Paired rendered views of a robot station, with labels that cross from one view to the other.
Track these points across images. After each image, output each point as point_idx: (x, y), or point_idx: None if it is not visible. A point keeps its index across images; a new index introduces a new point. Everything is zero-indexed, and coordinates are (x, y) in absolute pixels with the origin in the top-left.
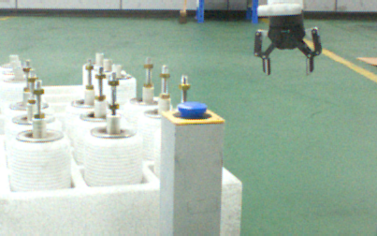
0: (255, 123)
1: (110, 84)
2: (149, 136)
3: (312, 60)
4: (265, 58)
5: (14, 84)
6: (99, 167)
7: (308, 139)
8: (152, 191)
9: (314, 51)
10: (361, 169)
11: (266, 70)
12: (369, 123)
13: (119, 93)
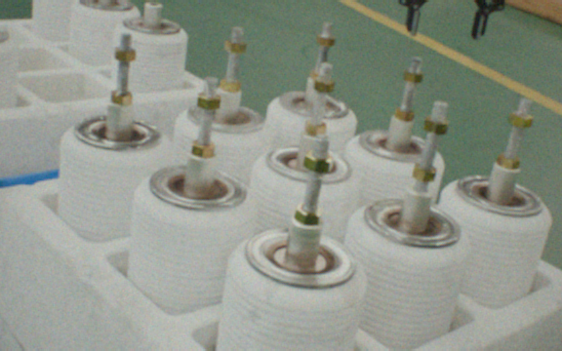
0: (245, 68)
1: (437, 132)
2: (389, 196)
3: (487, 18)
4: (417, 9)
5: None
6: (412, 307)
7: (340, 98)
8: (502, 340)
9: (496, 4)
10: (454, 157)
11: (413, 28)
12: (381, 66)
13: (167, 59)
